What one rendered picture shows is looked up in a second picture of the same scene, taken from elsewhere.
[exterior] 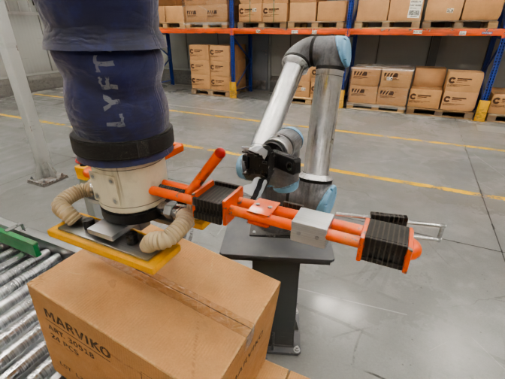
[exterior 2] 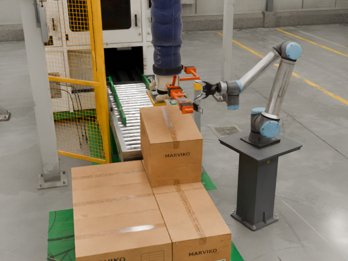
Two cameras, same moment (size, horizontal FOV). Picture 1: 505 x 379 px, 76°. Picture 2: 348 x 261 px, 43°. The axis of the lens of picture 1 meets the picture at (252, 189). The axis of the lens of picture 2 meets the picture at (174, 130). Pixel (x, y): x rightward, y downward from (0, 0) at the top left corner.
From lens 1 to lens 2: 2.71 m
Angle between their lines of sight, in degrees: 47
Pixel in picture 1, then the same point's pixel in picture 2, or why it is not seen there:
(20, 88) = (227, 31)
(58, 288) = (144, 111)
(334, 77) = (284, 63)
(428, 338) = not seen: outside the picture
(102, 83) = (157, 52)
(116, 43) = (160, 43)
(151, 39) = (170, 43)
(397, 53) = not seen: outside the picture
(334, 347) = (276, 240)
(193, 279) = (178, 125)
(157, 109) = (170, 61)
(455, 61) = not seen: outside the picture
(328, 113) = (277, 81)
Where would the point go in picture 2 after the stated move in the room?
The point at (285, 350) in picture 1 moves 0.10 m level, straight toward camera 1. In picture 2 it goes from (248, 225) to (238, 228)
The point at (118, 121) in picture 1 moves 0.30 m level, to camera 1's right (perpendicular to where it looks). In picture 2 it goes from (159, 62) to (185, 70)
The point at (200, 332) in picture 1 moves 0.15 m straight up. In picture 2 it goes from (164, 134) to (163, 116)
